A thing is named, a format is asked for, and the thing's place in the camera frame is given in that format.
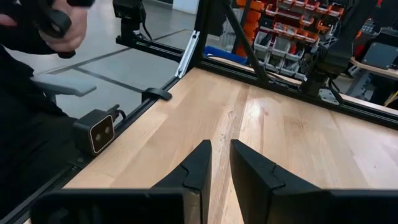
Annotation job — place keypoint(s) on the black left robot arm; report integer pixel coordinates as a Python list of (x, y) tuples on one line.
[(339, 53)]

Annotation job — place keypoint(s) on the grey chair armrest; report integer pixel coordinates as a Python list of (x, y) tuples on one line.
[(65, 84)]

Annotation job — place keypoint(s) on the person's hand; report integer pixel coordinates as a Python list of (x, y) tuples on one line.
[(74, 28)]

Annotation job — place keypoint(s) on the silver metal bracket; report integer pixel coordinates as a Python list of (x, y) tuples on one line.
[(186, 56)]

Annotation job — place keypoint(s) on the black table-level camera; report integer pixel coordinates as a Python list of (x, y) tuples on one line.
[(93, 133)]

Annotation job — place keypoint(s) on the black frame clip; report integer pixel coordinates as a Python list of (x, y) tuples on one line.
[(157, 94)]

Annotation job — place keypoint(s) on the blue plastic object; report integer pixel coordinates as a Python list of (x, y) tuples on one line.
[(224, 54)]

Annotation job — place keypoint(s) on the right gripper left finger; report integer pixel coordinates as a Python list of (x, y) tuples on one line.
[(196, 174)]

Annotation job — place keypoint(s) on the person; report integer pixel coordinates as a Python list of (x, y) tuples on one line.
[(25, 130)]

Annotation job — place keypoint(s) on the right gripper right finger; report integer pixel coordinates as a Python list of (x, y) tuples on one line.
[(258, 186)]

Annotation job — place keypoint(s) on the wooden side table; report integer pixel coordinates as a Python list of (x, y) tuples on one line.
[(376, 71)]

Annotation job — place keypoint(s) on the orange parts bin rack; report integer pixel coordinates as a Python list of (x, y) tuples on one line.
[(280, 34)]

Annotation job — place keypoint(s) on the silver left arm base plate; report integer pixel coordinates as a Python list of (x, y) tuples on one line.
[(328, 96)]

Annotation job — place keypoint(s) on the black box grey panel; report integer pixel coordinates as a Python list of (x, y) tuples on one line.
[(381, 54)]

